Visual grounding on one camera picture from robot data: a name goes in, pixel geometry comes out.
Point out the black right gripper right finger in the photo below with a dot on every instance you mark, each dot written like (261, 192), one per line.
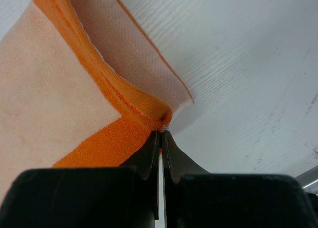
(195, 198)

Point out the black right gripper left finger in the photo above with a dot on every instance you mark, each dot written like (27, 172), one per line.
(101, 197)

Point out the orange white towel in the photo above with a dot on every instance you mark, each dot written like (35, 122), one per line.
(81, 85)

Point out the aluminium table edge rail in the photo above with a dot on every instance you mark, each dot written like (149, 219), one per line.
(309, 181)

